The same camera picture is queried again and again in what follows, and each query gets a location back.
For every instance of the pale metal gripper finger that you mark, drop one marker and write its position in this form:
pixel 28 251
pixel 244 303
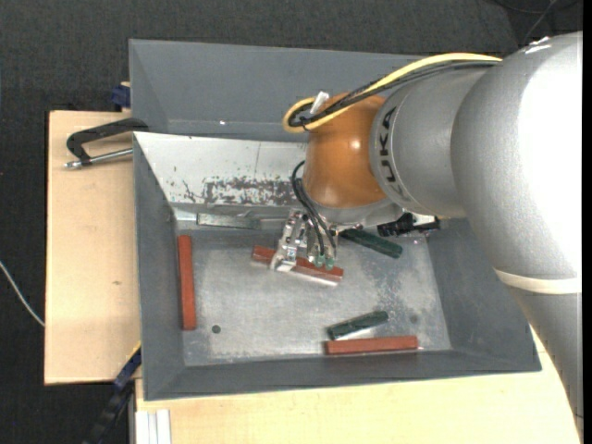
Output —
pixel 286 266
pixel 282 254

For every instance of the red-brown block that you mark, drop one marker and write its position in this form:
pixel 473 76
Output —
pixel 319 268
pixel 372 345
pixel 187 285

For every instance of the black cylinder on white bracket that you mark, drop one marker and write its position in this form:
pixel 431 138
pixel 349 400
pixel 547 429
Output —
pixel 401 226

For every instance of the grey metal bin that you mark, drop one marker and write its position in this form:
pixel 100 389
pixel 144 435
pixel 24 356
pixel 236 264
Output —
pixel 259 308

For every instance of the pale brown flat board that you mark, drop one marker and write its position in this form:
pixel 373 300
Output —
pixel 88 257

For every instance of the dark green flat block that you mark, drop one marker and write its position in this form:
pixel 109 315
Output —
pixel 358 325
pixel 377 244

